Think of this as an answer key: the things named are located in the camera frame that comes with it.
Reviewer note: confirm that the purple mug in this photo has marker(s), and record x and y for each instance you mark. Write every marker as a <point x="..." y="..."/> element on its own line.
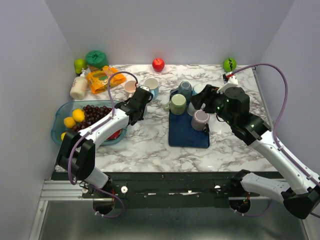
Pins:
<point x="200" y="121"/>

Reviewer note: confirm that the dark blue tray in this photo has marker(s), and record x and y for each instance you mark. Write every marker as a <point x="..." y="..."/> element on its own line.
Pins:
<point x="182" y="134"/>

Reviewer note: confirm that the green wrapped cup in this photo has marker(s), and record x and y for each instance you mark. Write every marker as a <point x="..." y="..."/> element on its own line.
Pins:
<point x="96" y="60"/>

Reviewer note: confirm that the light green mug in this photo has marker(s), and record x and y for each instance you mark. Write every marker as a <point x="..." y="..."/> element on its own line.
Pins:
<point x="176" y="105"/>

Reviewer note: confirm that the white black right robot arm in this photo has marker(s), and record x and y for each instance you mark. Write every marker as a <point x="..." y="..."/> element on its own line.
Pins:
<point x="300" y="193"/>

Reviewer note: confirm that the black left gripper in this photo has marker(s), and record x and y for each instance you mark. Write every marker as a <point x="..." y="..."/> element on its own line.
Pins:
<point x="142" y="118"/>

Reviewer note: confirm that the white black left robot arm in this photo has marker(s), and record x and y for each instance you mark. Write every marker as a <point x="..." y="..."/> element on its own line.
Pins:
<point x="77" y="151"/>

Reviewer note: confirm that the light blue hexagonal mug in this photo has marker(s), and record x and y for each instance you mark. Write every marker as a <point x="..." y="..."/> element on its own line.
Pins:
<point x="153" y="86"/>

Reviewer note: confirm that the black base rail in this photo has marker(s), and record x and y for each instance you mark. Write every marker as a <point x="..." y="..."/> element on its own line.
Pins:
<point x="163" y="190"/>

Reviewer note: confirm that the cream lotion bottle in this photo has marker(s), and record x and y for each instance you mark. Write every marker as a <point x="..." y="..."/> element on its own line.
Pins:
<point x="79" y="86"/>

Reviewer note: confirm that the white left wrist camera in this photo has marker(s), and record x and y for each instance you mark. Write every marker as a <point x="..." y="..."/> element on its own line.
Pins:
<point x="144" y="88"/>

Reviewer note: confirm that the clear blue plastic bowl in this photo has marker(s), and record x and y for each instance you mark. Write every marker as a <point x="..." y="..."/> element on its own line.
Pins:
<point x="66" y="111"/>

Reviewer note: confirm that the green watermelon ball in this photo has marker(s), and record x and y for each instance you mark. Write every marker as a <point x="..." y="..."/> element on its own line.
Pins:
<point x="229" y="64"/>

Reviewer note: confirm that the pink mug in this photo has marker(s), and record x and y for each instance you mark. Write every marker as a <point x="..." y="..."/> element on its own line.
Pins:
<point x="130" y="88"/>

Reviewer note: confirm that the dark grey-blue mug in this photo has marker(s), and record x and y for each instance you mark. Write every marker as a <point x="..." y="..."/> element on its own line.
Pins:
<point x="185" y="89"/>

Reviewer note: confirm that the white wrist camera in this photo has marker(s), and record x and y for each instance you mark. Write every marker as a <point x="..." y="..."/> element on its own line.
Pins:
<point x="230" y="80"/>
<point x="144" y="88"/>

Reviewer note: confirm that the red dragon fruit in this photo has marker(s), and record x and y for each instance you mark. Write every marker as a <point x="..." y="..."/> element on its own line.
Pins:
<point x="117" y="134"/>

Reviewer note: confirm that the blue mug white base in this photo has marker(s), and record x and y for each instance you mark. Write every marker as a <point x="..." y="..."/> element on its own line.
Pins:
<point x="197" y="89"/>

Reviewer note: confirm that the green pear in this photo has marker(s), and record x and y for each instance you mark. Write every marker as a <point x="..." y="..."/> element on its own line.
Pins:
<point x="79" y="65"/>

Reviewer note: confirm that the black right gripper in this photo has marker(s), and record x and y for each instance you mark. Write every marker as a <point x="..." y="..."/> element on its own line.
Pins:
<point x="207" y="96"/>

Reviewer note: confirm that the red apple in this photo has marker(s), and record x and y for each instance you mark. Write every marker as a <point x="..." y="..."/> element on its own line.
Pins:
<point x="158" y="64"/>

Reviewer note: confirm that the dark purple grapes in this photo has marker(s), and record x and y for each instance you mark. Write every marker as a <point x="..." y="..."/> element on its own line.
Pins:
<point x="92" y="115"/>

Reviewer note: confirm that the orange snack bag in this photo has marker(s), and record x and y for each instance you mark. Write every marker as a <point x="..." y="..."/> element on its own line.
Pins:
<point x="98" y="80"/>

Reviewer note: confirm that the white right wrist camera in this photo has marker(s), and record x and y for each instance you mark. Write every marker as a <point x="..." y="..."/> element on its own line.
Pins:
<point x="230" y="80"/>

